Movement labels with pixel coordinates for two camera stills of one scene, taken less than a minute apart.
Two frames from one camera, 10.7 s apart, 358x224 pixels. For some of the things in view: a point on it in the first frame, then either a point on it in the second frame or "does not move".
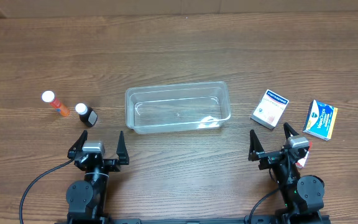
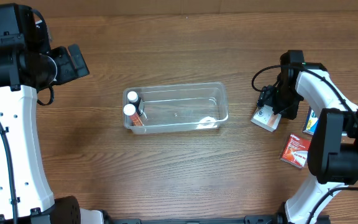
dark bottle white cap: [87, 116] → [138, 102]
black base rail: [254, 219] does not move
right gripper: [276, 155] → [278, 101]
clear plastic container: [177, 107] does not move
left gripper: [96, 160] → [74, 62]
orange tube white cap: [48, 96] → [129, 109]
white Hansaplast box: [270, 109] does not move
